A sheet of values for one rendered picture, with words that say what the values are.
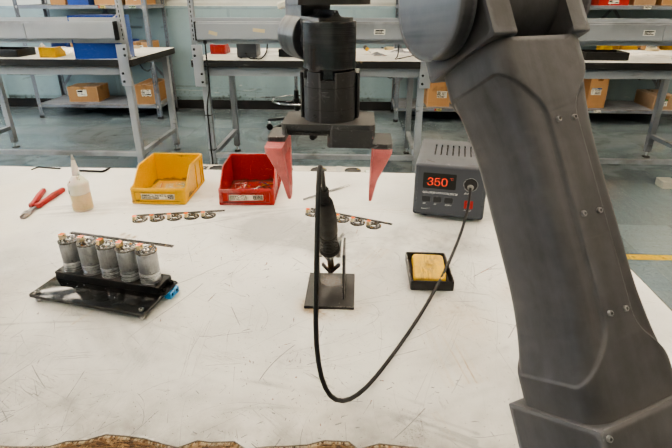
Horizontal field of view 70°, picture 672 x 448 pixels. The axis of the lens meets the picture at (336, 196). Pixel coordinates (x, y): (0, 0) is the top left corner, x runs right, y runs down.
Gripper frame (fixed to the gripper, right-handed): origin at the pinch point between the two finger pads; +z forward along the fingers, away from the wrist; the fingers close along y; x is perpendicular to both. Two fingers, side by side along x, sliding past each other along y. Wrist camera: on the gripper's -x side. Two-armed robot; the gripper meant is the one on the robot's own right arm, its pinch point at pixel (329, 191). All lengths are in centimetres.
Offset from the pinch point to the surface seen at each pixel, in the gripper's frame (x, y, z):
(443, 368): 15.2, -12.5, 12.7
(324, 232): 9.0, -0.1, 0.9
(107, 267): 4.1, 27.3, 9.2
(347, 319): 7.8, -2.6, 12.8
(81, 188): -19.6, 43.8, 8.5
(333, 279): 0.1, -0.4, 12.3
